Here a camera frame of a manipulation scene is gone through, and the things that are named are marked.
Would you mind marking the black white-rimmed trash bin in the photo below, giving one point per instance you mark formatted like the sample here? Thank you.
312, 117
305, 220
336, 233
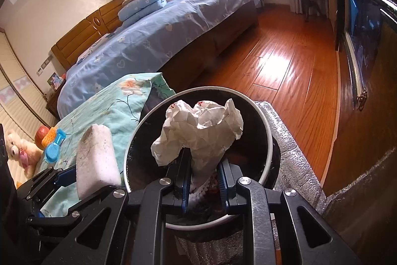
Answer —
254, 144

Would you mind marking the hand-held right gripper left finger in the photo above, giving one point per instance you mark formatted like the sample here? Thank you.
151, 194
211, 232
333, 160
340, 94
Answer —
186, 190

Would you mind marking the wooden cabinet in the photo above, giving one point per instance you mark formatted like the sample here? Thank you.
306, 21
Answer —
372, 128

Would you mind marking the silver foil mat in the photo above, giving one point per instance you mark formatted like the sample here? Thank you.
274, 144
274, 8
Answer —
297, 165

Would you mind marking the white sponge block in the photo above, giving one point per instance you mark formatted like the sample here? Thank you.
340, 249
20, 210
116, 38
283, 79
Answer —
96, 159

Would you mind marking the black television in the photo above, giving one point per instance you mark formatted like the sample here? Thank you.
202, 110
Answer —
363, 19

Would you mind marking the white wardrobe door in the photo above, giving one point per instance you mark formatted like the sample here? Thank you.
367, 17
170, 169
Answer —
18, 97

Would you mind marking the wooden headboard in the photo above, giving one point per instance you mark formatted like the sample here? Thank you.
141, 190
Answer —
80, 35

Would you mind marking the folded blue blanket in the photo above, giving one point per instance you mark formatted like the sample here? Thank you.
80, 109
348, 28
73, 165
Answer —
139, 9

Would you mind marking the white paper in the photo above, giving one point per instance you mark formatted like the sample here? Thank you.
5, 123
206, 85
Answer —
201, 134

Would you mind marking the bed with blue sheet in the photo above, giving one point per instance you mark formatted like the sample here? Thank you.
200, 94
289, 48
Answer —
155, 35

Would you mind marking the floral turquoise bedsheet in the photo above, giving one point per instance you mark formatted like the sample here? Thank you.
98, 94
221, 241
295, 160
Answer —
102, 109

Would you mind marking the cream teddy bear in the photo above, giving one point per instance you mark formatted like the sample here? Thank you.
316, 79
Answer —
18, 147

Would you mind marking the red yellow apple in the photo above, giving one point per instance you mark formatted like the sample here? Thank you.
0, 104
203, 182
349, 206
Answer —
42, 136

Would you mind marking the dark wooden nightstand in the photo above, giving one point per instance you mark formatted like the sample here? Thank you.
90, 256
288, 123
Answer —
54, 103

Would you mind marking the white foam fruit net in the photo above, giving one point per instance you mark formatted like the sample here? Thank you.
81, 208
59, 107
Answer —
203, 192

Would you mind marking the black coat rack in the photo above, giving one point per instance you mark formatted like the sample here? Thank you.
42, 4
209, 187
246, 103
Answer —
308, 1

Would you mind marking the blue printed pillow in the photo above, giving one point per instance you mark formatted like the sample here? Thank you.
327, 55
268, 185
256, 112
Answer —
91, 50

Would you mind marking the white wall switch panel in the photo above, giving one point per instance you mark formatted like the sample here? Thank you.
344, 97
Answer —
44, 66

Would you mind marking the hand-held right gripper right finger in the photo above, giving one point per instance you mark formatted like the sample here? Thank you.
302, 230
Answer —
222, 187

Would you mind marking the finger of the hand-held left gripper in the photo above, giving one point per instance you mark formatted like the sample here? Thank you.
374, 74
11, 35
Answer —
66, 175
55, 216

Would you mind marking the framed photo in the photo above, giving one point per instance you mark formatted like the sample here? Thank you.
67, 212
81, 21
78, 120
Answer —
53, 81

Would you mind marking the blue plastic toy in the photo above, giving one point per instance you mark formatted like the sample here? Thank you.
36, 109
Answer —
52, 153

